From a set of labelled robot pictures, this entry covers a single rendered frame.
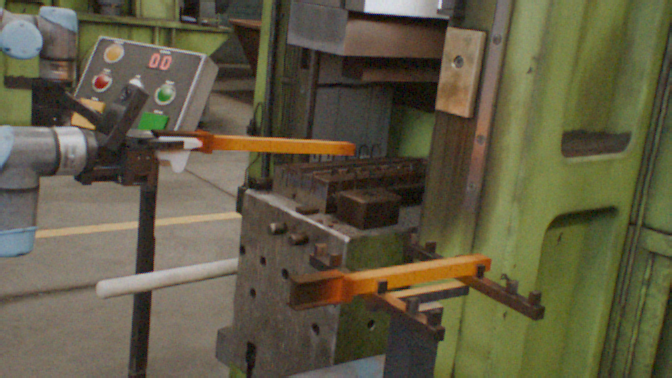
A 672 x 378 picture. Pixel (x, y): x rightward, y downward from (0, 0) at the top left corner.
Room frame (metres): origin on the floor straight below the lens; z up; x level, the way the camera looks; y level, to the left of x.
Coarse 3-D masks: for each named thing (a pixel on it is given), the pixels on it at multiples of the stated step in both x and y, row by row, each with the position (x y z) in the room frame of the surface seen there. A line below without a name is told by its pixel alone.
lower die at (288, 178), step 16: (352, 160) 2.01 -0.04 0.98; (368, 160) 1.99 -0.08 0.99; (384, 160) 1.96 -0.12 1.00; (288, 176) 1.82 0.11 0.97; (304, 176) 1.77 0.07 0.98; (320, 176) 1.75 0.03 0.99; (336, 176) 1.77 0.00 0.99; (352, 176) 1.78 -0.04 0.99; (368, 176) 1.81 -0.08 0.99; (400, 176) 1.86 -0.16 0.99; (416, 176) 1.90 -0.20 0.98; (288, 192) 1.81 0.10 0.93; (304, 192) 1.77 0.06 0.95; (320, 192) 1.73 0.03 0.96; (320, 208) 1.72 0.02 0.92; (336, 208) 1.73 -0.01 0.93
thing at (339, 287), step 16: (464, 256) 1.30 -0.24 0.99; (480, 256) 1.31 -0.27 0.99; (320, 272) 1.11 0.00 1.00; (336, 272) 1.12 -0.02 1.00; (368, 272) 1.17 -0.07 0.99; (384, 272) 1.17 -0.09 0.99; (400, 272) 1.18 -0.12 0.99; (416, 272) 1.20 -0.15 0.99; (432, 272) 1.22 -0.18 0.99; (448, 272) 1.24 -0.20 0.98; (464, 272) 1.27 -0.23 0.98; (304, 288) 1.08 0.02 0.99; (320, 288) 1.09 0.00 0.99; (336, 288) 1.11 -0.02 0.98; (352, 288) 1.11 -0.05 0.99; (368, 288) 1.14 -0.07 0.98; (288, 304) 1.08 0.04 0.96; (304, 304) 1.08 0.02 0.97; (320, 304) 1.09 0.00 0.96
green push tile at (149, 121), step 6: (144, 114) 2.01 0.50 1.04; (150, 114) 2.00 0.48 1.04; (156, 114) 2.00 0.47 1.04; (144, 120) 2.00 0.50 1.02; (150, 120) 1.99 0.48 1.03; (156, 120) 1.99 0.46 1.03; (162, 120) 1.98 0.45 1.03; (168, 120) 1.99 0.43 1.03; (138, 126) 1.99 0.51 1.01; (144, 126) 1.99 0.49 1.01; (150, 126) 1.98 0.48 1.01; (156, 126) 1.98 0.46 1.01; (162, 126) 1.97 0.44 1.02
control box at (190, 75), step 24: (96, 48) 2.18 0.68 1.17; (120, 48) 2.15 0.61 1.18; (144, 48) 2.13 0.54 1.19; (168, 48) 2.11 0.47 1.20; (96, 72) 2.13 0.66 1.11; (120, 72) 2.11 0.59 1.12; (144, 72) 2.09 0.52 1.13; (168, 72) 2.07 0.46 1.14; (192, 72) 2.05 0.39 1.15; (216, 72) 2.12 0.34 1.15; (96, 96) 2.09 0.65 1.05; (192, 96) 2.02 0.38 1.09; (192, 120) 2.03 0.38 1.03
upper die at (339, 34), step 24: (288, 24) 1.86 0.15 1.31; (312, 24) 1.79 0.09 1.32; (336, 24) 1.73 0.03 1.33; (360, 24) 1.74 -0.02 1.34; (384, 24) 1.78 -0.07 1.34; (408, 24) 1.83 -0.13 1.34; (432, 24) 1.89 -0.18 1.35; (312, 48) 1.79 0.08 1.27; (336, 48) 1.73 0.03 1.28; (360, 48) 1.74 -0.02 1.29; (384, 48) 1.79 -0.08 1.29; (408, 48) 1.84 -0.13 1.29; (432, 48) 1.89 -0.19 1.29
